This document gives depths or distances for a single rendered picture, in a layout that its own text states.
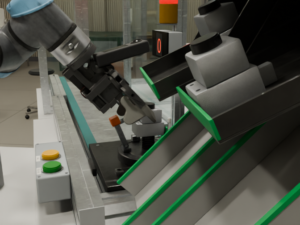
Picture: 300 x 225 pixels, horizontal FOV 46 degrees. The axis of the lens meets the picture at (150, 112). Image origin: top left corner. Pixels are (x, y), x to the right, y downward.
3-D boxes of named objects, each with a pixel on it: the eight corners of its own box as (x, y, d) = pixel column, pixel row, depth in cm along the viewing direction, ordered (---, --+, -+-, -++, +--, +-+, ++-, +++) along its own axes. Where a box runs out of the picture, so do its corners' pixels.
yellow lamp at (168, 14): (162, 23, 92) (163, 3, 90) (156, 22, 96) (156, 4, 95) (180, 23, 93) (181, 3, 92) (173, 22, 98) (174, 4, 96)
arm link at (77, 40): (74, 24, 73) (79, 26, 65) (90, 40, 75) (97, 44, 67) (48, 50, 72) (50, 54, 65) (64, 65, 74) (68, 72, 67)
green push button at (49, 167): (43, 177, 75) (42, 169, 74) (42, 170, 79) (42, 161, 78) (62, 175, 76) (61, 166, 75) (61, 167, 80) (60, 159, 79)
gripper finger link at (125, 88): (137, 108, 76) (109, 79, 75) (143, 102, 76) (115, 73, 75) (140, 110, 72) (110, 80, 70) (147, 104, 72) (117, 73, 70)
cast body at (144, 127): (136, 137, 77) (137, 106, 75) (131, 131, 81) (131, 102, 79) (172, 134, 80) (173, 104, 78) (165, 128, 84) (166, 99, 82)
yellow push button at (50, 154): (42, 164, 81) (41, 156, 81) (41, 158, 85) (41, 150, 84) (60, 162, 82) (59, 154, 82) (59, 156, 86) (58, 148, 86)
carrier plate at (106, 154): (107, 196, 68) (107, 186, 67) (89, 151, 90) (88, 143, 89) (218, 178, 75) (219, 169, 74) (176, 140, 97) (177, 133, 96)
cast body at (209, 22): (211, 63, 47) (191, 13, 45) (200, 59, 51) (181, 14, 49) (266, 35, 47) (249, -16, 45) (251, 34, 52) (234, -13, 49)
